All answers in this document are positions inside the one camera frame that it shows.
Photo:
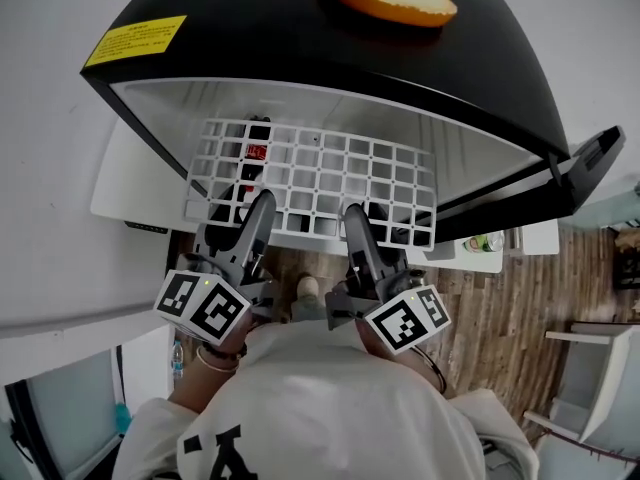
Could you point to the clear water bottle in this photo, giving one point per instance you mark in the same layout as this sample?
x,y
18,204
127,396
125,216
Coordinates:
x,y
177,360

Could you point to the teal fluffy cloth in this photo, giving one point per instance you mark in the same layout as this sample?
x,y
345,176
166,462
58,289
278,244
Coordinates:
x,y
122,418

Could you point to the black mini fridge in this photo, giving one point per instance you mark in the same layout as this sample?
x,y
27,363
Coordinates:
x,y
300,43

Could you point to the gold bangle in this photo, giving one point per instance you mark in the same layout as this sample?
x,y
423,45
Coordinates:
x,y
215,366

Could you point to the black framed glass door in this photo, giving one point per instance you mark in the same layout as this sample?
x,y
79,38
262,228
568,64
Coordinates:
x,y
65,418

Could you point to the white side table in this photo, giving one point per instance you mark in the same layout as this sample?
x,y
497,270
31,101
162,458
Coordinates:
x,y
610,383

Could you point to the brown cardboard box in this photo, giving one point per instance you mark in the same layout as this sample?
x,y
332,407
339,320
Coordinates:
x,y
629,240

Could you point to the white desk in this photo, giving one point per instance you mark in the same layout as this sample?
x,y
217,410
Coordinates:
x,y
130,188

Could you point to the person's white printed shirt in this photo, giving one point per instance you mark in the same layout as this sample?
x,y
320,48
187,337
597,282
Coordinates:
x,y
325,408

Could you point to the white chair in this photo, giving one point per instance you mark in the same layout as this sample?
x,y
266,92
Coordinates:
x,y
542,238

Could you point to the person's grey trouser leg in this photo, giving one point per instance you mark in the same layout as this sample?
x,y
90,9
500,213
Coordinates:
x,y
307,310

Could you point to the yellow warning sticker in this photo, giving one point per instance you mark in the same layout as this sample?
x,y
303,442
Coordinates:
x,y
135,40

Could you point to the person's left forearm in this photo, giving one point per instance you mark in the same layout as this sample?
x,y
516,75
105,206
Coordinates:
x,y
200,383

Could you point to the person's right forearm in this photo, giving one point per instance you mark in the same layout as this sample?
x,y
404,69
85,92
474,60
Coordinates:
x,y
400,363

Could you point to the green soda can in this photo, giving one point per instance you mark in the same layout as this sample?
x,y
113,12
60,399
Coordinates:
x,y
480,243

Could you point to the black wrist band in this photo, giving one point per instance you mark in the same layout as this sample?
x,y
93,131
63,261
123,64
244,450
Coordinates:
x,y
440,378

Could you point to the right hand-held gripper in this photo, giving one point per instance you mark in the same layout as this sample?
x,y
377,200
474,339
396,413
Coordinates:
x,y
407,320

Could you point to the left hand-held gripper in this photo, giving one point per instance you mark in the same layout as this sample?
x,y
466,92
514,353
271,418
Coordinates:
x,y
200,305

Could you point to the person's light shoe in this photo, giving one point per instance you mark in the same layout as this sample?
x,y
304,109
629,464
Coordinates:
x,y
307,285

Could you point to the black power strip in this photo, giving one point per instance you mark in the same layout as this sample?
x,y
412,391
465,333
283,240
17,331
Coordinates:
x,y
145,226

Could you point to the white wire fridge shelf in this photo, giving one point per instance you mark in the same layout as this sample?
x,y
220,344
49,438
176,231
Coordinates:
x,y
315,139

